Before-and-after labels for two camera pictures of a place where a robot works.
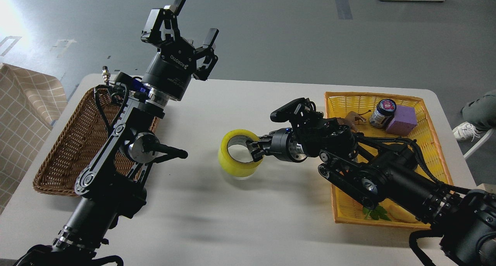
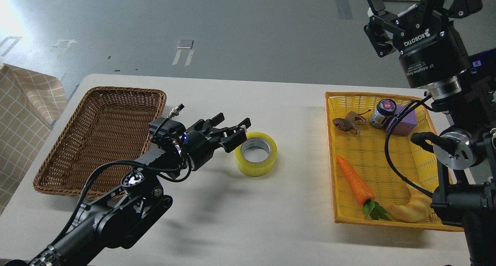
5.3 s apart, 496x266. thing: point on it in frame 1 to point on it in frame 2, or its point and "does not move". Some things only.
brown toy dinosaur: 351,118 does not move
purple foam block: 404,121 does not move
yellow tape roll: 229,166 to 266,167
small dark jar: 384,114 does not move
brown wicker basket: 78,141 does not move
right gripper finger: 257,153 to 375,30
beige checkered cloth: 30,102 does not move
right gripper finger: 253,145 to 464,1
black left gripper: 168,72 to 200,142
